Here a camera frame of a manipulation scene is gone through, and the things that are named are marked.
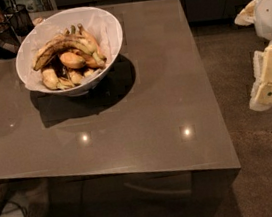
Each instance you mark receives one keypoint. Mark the orange-yellow middle banana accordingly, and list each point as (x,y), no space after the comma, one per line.
(71,60)

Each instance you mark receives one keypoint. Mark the small banana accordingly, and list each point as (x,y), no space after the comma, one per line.
(75,76)
(51,80)

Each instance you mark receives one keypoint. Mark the black mesh pen cup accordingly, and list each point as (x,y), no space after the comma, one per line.
(19,19)

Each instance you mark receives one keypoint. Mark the small banana lower left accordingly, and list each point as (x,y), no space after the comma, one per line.
(51,80)

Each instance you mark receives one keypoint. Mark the long dark-spotted banana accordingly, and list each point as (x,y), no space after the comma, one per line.
(46,53)

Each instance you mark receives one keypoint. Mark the yellow banana at right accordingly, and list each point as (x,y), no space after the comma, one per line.
(90,49)

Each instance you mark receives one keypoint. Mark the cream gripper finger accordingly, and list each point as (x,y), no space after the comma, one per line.
(261,94)
(246,16)

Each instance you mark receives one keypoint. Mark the small banana lower middle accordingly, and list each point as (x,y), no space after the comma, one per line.
(75,76)

